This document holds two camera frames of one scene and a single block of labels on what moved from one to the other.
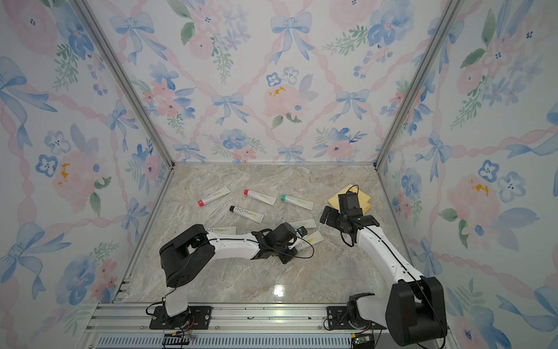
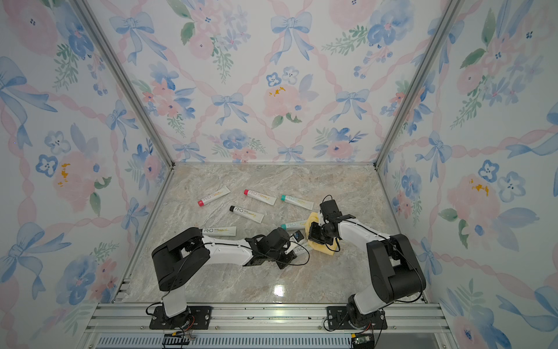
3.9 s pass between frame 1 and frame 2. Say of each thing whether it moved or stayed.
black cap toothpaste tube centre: stayed
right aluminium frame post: stayed
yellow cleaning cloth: moved
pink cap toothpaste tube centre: stayed
